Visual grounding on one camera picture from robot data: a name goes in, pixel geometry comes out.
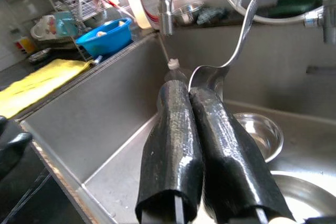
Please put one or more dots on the beige scraps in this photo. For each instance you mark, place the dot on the beige scraps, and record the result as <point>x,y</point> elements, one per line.
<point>101,33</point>

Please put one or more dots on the tiny steel bowl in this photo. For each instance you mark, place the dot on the tiny steel bowl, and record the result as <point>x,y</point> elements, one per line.
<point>186,14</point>

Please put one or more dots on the teal plastic cup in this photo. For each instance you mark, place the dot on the teal plastic cup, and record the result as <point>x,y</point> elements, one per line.
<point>65,24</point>

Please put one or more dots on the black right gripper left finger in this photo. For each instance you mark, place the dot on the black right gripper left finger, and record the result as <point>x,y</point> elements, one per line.
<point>170,142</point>

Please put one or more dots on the clear plastic bottle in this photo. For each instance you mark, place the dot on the clear plastic bottle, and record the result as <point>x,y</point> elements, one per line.
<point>173,72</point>

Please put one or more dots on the steel spoon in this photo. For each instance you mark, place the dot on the steel spoon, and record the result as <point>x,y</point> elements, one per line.
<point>207,77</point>

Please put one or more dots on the white printed mug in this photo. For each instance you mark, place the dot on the white printed mug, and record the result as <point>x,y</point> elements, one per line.
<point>42,27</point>

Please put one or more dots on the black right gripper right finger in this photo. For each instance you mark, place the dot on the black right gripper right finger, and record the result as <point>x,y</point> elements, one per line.
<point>231,171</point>

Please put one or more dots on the flexible steel spray faucet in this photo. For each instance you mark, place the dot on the flexible steel spray faucet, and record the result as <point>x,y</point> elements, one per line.
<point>166,19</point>

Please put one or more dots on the stainless steel sink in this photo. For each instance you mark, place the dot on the stainless steel sink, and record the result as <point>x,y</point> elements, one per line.
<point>105,119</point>

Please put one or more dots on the small steel bowl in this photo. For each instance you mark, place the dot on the small steel bowl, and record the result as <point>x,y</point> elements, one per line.
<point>265,134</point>

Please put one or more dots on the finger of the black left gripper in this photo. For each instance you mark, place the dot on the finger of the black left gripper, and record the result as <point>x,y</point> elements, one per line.
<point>2,125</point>
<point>11,153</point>

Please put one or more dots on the large steel bowl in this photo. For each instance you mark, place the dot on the large steel bowl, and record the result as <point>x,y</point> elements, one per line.
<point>302,197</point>

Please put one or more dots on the red and yellow packet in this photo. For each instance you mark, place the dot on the red and yellow packet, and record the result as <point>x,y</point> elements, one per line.
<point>25,45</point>

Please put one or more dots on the yellow cloth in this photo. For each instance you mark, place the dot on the yellow cloth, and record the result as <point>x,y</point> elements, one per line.
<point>39,82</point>

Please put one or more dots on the small steel dish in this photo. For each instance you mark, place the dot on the small steel dish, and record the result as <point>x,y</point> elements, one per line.
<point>39,55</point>

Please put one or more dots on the dark green scouring pad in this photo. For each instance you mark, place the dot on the dark green scouring pad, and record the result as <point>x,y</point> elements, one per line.
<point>211,15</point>

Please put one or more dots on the blue plastic bowl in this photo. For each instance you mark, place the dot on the blue plastic bowl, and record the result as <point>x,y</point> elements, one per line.
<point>105,41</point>

